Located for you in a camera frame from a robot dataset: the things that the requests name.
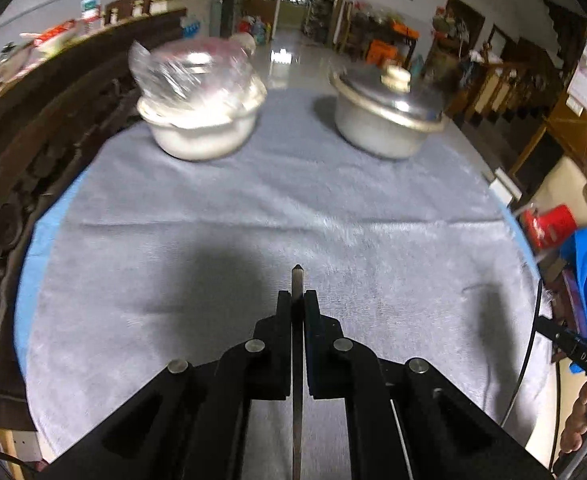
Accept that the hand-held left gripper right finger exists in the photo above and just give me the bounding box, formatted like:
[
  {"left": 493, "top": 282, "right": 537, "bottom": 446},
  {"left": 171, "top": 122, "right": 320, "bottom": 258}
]
[{"left": 304, "top": 290, "right": 555, "bottom": 480}]

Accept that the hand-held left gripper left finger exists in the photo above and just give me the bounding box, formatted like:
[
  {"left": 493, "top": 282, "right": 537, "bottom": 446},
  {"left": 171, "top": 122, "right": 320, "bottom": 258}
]
[{"left": 37, "top": 291, "right": 293, "bottom": 480}]

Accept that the metal chopstick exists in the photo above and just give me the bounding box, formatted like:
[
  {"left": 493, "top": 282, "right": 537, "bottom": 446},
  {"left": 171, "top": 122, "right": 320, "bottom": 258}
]
[{"left": 291, "top": 264, "right": 305, "bottom": 480}]

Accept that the person's right hand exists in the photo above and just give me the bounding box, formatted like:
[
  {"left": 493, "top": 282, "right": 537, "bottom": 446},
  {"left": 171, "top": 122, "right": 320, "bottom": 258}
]
[{"left": 559, "top": 377, "right": 587, "bottom": 457}]

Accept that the grey towel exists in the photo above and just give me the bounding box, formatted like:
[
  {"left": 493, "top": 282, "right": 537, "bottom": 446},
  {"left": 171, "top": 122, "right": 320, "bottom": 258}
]
[{"left": 23, "top": 87, "right": 555, "bottom": 467}]

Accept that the red plastic bag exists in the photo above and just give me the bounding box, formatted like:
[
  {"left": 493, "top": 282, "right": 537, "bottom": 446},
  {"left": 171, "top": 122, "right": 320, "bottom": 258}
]
[{"left": 520, "top": 203, "right": 577, "bottom": 252}]

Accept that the beige armchair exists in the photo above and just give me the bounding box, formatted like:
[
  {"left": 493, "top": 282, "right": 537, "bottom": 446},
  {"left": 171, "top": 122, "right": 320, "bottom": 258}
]
[{"left": 532, "top": 155, "right": 587, "bottom": 227}]

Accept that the white box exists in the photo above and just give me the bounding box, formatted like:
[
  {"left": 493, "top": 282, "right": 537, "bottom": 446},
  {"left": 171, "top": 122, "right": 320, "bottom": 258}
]
[{"left": 487, "top": 166, "right": 525, "bottom": 207}]

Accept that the aluminium pot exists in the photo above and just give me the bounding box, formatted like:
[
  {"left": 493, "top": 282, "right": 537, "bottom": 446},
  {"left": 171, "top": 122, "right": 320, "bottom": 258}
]
[{"left": 333, "top": 86, "right": 442, "bottom": 160}]

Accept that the white ceramic bowl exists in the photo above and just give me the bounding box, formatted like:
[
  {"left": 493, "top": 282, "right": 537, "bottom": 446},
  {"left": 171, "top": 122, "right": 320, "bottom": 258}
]
[{"left": 137, "top": 74, "right": 268, "bottom": 162}]

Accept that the metal pot with lid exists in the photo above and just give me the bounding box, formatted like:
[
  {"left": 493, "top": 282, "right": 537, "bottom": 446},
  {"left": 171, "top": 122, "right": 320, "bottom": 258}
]
[{"left": 329, "top": 62, "right": 449, "bottom": 134}]

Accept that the blue table mat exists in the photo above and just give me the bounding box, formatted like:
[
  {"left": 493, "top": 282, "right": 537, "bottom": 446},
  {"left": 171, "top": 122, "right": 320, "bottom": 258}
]
[{"left": 13, "top": 167, "right": 545, "bottom": 386}]

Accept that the clear plastic bag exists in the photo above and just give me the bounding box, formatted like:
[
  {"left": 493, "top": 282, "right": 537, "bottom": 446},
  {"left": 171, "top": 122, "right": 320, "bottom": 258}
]
[{"left": 128, "top": 36, "right": 257, "bottom": 114}]

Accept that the wooden stair railing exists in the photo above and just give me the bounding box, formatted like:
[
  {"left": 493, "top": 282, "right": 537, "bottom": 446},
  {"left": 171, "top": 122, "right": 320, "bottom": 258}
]
[{"left": 448, "top": 45, "right": 567, "bottom": 173}]

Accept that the orange crate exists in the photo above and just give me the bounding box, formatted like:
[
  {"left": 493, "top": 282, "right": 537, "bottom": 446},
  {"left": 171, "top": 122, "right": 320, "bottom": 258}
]
[{"left": 366, "top": 40, "right": 400, "bottom": 64}]

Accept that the dark carved wooden bench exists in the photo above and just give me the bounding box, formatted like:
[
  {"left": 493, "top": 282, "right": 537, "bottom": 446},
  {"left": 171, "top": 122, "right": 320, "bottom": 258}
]
[{"left": 0, "top": 7, "right": 190, "bottom": 432}]

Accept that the red white packet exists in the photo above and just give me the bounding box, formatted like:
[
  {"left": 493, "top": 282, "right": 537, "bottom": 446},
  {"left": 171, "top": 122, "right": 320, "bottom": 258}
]
[{"left": 20, "top": 19, "right": 82, "bottom": 49}]

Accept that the clear plastic water bottle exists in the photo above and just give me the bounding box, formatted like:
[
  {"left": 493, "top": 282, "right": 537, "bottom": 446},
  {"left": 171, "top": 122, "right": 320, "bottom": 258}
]
[{"left": 80, "top": 0, "right": 105, "bottom": 36}]

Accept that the black cable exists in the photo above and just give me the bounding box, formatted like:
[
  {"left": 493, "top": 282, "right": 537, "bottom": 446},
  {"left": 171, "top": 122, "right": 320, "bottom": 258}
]
[{"left": 498, "top": 279, "right": 544, "bottom": 427}]

